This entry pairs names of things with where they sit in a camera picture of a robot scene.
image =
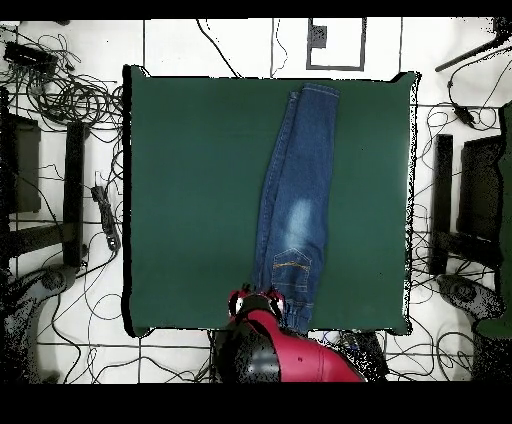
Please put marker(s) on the black tripod leg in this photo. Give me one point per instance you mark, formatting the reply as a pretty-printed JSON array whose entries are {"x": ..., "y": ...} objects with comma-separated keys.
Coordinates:
[{"x": 468, "y": 54}]

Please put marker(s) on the wide black power strip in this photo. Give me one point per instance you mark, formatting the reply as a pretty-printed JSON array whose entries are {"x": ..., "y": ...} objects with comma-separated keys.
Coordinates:
[{"x": 374, "y": 356}]

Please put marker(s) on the black flat panel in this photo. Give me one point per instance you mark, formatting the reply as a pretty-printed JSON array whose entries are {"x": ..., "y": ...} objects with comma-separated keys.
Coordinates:
[
  {"x": 26, "y": 168},
  {"x": 480, "y": 188}
]

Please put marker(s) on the black upright stand bar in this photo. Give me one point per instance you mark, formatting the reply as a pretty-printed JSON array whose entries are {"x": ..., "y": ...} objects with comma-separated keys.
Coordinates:
[
  {"x": 442, "y": 192},
  {"x": 74, "y": 192}
]

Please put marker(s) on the black box device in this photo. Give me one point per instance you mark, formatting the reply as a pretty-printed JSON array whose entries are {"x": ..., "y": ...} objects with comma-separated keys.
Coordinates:
[{"x": 30, "y": 58}]

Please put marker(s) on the long black power strip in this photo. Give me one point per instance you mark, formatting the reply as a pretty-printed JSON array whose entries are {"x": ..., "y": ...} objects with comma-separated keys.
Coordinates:
[{"x": 106, "y": 216}]

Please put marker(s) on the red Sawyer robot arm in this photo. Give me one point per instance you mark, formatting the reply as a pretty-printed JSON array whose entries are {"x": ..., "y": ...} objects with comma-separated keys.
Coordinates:
[{"x": 312, "y": 360}]

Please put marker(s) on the black power adapter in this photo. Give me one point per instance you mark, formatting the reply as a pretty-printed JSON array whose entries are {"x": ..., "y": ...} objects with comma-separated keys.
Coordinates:
[{"x": 464, "y": 114}]

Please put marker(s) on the dark stand base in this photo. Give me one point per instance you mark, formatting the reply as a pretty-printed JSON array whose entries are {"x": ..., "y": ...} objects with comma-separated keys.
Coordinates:
[
  {"x": 464, "y": 292},
  {"x": 52, "y": 280}
]

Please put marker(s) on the blue denim jeans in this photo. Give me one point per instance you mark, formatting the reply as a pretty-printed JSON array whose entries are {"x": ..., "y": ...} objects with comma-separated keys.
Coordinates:
[{"x": 296, "y": 180}]

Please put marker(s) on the dark green table cloth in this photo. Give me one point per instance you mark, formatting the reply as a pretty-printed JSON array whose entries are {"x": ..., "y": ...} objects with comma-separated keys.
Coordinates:
[{"x": 192, "y": 200}]

